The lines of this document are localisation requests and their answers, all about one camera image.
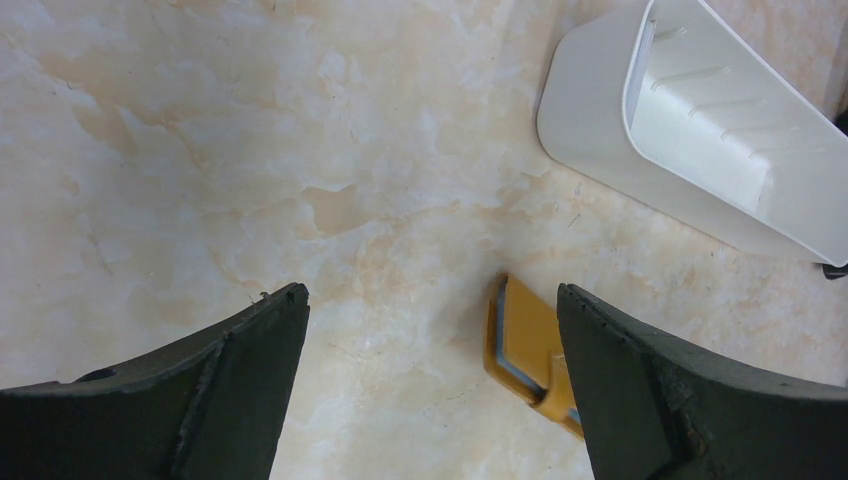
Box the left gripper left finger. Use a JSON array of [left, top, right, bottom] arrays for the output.
[[1, 283, 310, 479]]

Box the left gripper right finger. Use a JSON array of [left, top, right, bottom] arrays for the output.
[[557, 284, 847, 479]]

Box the orange leather card holder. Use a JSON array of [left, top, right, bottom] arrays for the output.
[[483, 273, 584, 440]]

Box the white plastic bin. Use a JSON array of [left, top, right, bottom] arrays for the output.
[[536, 1, 847, 267]]

